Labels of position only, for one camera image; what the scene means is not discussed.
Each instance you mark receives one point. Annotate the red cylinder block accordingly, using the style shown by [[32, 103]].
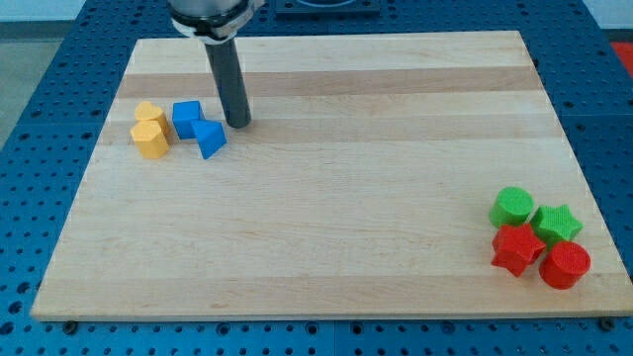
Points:
[[566, 263]]

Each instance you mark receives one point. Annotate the wooden board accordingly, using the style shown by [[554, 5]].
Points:
[[361, 189]]

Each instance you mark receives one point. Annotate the yellow hexagon block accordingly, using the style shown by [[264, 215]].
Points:
[[149, 139]]

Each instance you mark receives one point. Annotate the blue cube block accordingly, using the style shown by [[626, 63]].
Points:
[[183, 115]]

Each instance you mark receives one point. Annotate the blue triangle block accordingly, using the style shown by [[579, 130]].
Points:
[[210, 136]]

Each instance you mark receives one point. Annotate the green cylinder block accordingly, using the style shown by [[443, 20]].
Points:
[[512, 206]]

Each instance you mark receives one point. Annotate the green star block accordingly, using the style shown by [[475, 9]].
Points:
[[555, 224]]

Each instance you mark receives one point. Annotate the yellow heart block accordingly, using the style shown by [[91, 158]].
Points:
[[146, 111]]

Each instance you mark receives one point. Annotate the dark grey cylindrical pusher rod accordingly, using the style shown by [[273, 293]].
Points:
[[229, 81]]

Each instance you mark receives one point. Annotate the red star block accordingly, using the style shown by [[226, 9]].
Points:
[[516, 247]]

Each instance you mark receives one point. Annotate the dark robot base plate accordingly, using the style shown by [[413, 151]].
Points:
[[326, 7]]

